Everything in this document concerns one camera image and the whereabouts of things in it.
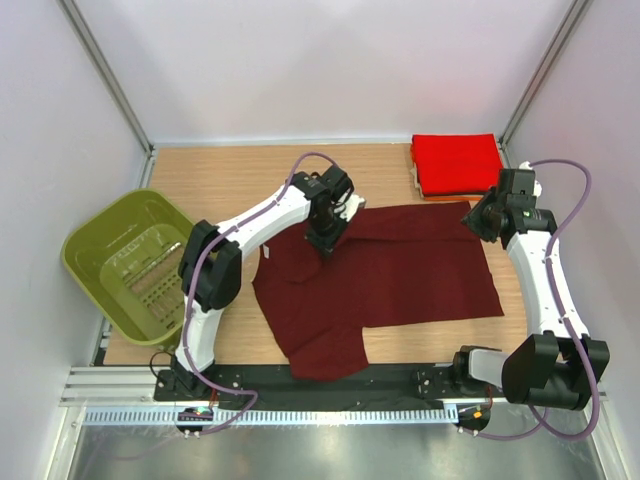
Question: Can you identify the dark red t shirt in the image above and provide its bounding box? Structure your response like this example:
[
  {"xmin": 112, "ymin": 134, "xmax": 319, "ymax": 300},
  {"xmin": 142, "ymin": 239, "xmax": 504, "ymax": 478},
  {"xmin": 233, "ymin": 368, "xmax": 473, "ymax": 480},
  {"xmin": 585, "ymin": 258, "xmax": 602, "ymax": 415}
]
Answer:
[{"xmin": 253, "ymin": 202, "xmax": 503, "ymax": 381}]

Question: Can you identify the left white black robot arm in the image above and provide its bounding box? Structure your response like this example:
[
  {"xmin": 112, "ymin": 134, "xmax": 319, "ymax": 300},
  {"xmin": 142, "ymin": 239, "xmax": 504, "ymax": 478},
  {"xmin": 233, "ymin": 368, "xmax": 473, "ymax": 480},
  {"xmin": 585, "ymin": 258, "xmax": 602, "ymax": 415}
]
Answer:
[{"xmin": 171, "ymin": 165, "xmax": 366, "ymax": 400}]

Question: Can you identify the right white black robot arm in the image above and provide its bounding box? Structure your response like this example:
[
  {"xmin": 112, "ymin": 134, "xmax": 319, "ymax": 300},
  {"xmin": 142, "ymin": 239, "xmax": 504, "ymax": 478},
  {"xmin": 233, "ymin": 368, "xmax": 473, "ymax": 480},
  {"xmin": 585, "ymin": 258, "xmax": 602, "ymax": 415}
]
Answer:
[{"xmin": 450, "ymin": 162, "xmax": 610, "ymax": 411}]

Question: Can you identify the folded orange t shirt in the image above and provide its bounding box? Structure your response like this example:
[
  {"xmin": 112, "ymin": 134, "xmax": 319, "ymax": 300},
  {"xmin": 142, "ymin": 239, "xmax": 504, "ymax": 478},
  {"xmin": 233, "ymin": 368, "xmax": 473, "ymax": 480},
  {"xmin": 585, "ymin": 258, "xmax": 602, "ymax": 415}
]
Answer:
[{"xmin": 423, "ymin": 194, "xmax": 483, "ymax": 203}]

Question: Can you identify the folded bright red t shirt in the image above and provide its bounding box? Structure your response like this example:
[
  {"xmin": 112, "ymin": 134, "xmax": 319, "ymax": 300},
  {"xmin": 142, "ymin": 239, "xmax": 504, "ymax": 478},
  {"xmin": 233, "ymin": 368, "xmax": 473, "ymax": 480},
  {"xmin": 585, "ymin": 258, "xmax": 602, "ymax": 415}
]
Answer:
[{"xmin": 410, "ymin": 133, "xmax": 503, "ymax": 197}]

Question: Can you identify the folded beige t shirt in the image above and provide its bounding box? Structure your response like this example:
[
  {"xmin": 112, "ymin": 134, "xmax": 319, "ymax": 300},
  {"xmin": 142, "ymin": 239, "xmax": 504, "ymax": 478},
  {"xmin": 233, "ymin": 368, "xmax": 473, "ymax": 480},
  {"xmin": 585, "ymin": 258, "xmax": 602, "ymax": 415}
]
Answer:
[{"xmin": 410, "ymin": 154, "xmax": 424, "ymax": 198}]

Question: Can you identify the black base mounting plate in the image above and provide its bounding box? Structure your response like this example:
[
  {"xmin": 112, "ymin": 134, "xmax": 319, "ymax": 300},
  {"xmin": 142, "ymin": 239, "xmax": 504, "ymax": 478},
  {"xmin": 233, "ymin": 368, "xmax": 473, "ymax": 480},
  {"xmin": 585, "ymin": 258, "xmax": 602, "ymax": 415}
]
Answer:
[{"xmin": 153, "ymin": 360, "xmax": 511, "ymax": 412}]

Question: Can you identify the olive green plastic basket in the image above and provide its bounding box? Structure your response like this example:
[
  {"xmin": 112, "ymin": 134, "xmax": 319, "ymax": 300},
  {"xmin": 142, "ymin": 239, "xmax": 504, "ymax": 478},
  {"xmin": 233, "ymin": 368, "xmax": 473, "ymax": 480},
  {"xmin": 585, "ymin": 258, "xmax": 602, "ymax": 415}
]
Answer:
[{"xmin": 61, "ymin": 189, "xmax": 193, "ymax": 351}]

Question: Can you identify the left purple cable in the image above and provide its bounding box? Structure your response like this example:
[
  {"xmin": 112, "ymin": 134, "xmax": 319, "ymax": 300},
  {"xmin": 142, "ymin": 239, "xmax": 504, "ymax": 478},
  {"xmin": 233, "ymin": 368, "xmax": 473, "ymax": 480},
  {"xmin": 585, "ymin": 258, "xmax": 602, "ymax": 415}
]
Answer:
[{"xmin": 99, "ymin": 151, "xmax": 346, "ymax": 461}]

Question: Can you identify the purple cable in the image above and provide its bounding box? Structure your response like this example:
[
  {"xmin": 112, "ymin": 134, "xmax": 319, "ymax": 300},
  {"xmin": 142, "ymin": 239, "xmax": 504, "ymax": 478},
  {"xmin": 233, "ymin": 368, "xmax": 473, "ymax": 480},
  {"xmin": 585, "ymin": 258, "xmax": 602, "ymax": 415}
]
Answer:
[
  {"xmin": 469, "ymin": 158, "xmax": 606, "ymax": 442},
  {"xmin": 99, "ymin": 151, "xmax": 346, "ymax": 461}
]

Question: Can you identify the slotted grey cable duct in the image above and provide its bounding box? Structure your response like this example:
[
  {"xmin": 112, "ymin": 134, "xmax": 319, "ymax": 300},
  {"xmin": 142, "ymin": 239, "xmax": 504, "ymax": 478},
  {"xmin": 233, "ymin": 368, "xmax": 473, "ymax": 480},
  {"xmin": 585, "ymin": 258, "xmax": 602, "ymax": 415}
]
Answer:
[{"xmin": 84, "ymin": 404, "xmax": 458, "ymax": 428}]

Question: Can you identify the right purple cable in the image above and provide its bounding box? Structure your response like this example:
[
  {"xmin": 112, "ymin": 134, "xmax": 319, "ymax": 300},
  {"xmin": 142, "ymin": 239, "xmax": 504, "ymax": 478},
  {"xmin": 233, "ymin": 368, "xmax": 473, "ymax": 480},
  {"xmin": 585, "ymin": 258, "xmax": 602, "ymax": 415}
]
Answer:
[{"xmin": 469, "ymin": 158, "xmax": 606, "ymax": 442}]

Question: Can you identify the right aluminium frame post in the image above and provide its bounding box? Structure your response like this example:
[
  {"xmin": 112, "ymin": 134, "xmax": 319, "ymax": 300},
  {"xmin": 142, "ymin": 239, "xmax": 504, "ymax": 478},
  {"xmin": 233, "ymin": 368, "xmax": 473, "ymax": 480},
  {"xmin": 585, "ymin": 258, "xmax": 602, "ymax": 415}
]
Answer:
[{"xmin": 498, "ymin": 0, "xmax": 592, "ymax": 152}]

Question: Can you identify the aluminium frame post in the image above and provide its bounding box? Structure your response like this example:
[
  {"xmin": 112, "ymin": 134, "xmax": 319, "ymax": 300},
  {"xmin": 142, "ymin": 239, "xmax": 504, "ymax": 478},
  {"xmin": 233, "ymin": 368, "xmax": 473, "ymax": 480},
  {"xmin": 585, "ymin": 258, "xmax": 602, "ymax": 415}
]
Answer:
[
  {"xmin": 498, "ymin": 0, "xmax": 592, "ymax": 152},
  {"xmin": 59, "ymin": 0, "xmax": 155, "ymax": 157}
]

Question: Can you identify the left aluminium frame post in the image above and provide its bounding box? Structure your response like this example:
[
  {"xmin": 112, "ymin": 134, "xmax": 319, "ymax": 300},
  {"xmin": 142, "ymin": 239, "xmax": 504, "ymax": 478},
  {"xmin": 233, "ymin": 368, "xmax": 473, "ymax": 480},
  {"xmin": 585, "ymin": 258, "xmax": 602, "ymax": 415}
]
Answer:
[{"xmin": 59, "ymin": 0, "xmax": 155, "ymax": 157}]

